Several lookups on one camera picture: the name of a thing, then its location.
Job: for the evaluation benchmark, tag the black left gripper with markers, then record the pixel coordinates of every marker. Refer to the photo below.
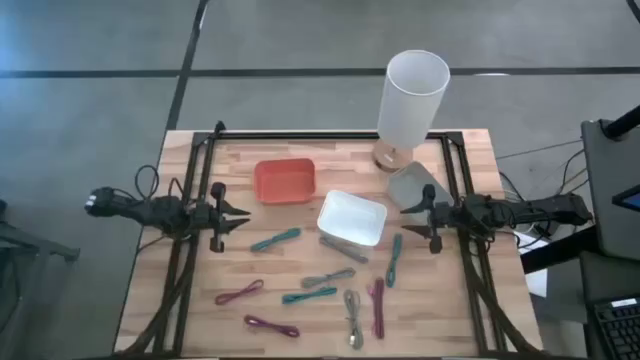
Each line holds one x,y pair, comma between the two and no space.
205,217

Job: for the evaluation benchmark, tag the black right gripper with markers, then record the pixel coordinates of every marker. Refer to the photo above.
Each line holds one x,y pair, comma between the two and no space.
447,215

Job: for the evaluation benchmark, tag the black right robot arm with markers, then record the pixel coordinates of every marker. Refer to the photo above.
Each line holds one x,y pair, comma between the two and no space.
550,207

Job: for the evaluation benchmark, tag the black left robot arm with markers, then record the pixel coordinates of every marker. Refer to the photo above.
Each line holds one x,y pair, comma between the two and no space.
150,210

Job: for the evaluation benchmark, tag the orange plastic bin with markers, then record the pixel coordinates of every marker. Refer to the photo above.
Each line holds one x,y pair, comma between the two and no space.
285,182

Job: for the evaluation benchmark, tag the white plastic bin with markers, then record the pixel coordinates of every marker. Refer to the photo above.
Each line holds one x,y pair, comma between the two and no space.
350,217

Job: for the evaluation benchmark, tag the white shade wooden base lamp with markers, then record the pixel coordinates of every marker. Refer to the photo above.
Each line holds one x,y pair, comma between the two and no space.
412,100

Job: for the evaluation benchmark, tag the white paper sheet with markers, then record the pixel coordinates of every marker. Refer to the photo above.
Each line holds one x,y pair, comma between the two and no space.
536,285

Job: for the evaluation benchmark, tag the dark grey side table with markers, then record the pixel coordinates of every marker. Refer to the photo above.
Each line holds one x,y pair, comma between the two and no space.
610,200

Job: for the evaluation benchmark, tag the black metal stand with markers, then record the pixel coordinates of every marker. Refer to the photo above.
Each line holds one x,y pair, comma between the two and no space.
40,247

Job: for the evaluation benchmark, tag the tablet with blue screen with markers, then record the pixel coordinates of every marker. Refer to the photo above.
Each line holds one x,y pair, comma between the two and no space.
630,199

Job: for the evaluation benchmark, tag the black pole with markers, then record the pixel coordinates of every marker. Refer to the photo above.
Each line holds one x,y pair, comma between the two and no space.
622,124

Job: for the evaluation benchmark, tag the black computer keyboard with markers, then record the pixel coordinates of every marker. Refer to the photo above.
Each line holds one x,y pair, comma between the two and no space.
620,330

